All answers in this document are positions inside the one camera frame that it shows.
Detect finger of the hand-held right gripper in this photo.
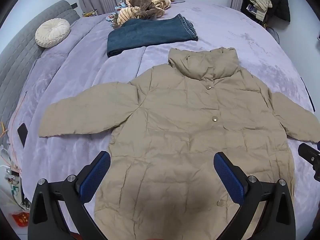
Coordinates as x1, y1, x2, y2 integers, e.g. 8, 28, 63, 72
298, 142, 320, 167

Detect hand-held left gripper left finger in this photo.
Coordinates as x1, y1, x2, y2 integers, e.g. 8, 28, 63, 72
28, 151, 111, 240

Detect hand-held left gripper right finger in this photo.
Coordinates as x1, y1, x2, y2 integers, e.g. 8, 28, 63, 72
214, 151, 297, 240

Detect beige puffer jacket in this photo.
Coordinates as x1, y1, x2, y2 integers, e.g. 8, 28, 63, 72
249, 0, 272, 20
38, 47, 320, 240

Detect white power strip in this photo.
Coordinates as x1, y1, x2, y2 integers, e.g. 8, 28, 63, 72
4, 165, 23, 198

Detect red packet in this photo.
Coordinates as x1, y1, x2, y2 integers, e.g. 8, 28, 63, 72
11, 212, 30, 227

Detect black phone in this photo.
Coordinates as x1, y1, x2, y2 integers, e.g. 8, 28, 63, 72
17, 123, 28, 147

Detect grey quilted headboard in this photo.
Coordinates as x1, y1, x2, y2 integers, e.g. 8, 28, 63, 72
0, 0, 80, 128

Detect round cream pillow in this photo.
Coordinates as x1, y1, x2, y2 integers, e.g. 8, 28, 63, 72
35, 19, 71, 48

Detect folded blue jeans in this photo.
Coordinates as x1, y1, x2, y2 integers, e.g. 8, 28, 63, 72
107, 14, 199, 57

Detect hanging beige puffer jacket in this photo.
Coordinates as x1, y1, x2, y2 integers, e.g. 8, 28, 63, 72
249, 0, 272, 20

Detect colourful printed cloth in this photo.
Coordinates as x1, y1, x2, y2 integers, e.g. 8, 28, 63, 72
106, 1, 125, 22

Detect striped plush garment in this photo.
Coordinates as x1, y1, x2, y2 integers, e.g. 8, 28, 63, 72
112, 0, 175, 28

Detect brown plush garment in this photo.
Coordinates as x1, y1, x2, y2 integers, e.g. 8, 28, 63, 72
125, 0, 155, 13

